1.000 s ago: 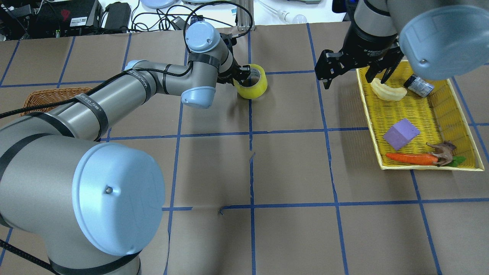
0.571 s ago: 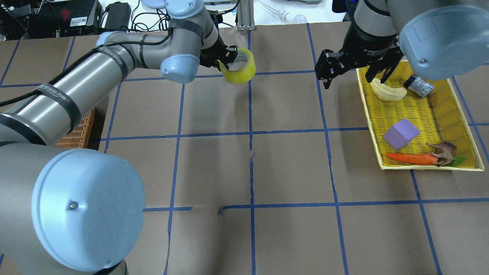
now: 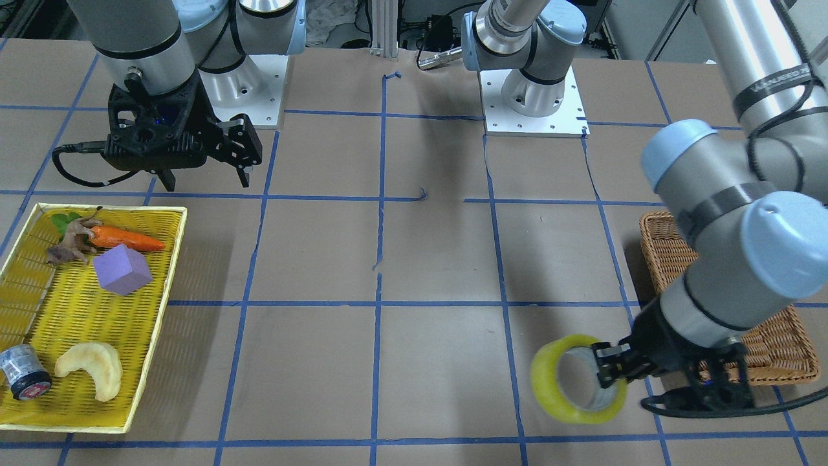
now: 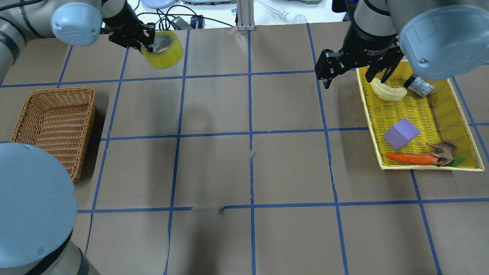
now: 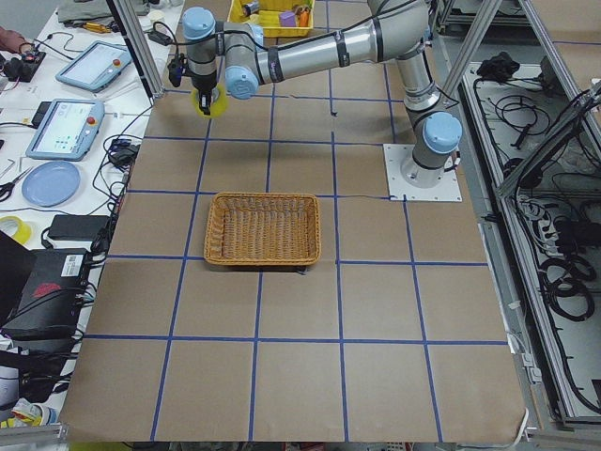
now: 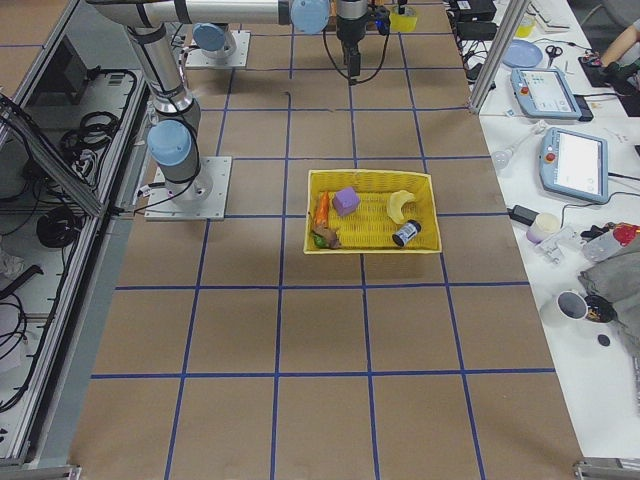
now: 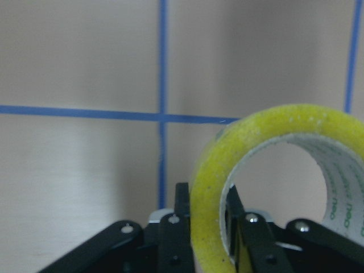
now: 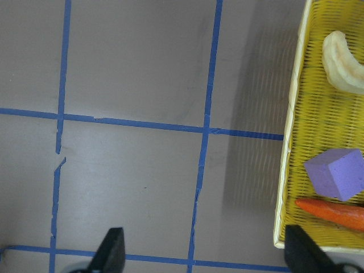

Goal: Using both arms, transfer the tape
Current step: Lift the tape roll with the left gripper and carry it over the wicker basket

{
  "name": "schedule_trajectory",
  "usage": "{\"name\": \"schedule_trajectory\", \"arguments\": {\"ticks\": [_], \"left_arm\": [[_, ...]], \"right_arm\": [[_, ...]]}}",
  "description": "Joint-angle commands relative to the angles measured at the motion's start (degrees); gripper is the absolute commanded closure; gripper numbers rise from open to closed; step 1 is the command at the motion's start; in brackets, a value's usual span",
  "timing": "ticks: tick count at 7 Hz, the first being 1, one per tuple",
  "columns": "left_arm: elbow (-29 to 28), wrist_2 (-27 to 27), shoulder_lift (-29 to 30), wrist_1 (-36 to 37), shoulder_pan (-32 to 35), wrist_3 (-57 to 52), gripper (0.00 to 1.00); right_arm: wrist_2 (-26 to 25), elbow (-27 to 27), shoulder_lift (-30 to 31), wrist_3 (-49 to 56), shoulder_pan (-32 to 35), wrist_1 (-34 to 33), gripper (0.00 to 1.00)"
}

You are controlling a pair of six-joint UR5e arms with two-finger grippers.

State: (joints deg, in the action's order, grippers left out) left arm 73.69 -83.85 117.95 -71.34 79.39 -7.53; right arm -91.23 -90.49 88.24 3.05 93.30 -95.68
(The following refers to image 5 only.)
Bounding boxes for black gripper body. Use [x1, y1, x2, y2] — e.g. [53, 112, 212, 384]
[191, 70, 217, 98]

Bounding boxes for clear yellowish tape roll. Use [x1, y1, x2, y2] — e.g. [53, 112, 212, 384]
[191, 84, 228, 118]

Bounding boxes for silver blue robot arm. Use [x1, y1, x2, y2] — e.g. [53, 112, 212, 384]
[168, 1, 463, 188]

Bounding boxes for yellow tape roll on desk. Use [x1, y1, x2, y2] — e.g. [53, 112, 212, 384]
[0, 216, 32, 245]

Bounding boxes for person hand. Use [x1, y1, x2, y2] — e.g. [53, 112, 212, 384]
[0, 26, 33, 54]

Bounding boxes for yellow woven basket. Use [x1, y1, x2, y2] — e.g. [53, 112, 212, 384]
[227, 0, 315, 38]

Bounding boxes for purple foam cube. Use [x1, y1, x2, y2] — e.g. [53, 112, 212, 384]
[279, 10, 297, 27]

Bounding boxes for upper teach pendant tablet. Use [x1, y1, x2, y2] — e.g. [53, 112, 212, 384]
[55, 40, 132, 93]

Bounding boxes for teach pendant tablet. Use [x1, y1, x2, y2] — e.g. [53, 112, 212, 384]
[55, 40, 132, 93]
[25, 99, 105, 162]

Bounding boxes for orange toy carrot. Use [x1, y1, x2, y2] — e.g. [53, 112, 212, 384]
[297, 7, 311, 27]

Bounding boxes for brown wicker basket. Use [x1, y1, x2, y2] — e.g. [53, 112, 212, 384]
[204, 193, 321, 267]

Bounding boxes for lower teach pendant tablet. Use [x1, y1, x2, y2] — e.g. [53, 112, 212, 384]
[25, 99, 105, 162]

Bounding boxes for blue plate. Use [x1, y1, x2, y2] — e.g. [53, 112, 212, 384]
[22, 161, 81, 207]

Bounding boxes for black power adapter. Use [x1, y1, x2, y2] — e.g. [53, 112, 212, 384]
[47, 214, 109, 241]

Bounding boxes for black scissors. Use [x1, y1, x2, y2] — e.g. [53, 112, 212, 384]
[0, 168, 31, 202]

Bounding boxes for black laptop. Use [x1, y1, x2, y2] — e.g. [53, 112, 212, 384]
[1, 233, 90, 341]

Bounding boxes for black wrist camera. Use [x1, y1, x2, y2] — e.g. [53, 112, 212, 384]
[167, 53, 188, 87]

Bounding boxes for aluminium frame post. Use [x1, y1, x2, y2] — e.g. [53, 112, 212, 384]
[106, 0, 164, 100]

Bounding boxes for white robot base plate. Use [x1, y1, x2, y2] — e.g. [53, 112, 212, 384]
[383, 144, 462, 202]

